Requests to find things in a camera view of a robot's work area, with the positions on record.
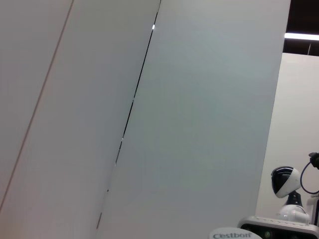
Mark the black background device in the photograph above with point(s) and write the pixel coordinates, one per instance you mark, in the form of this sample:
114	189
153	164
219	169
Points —
315	160

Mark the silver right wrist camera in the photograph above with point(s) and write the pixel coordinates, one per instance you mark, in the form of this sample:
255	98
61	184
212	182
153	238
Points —
274	222

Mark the ceiling strip light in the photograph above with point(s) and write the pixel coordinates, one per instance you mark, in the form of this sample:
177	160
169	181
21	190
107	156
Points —
301	36

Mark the clear green-label water bottle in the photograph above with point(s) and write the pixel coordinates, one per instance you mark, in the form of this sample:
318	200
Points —
224	234

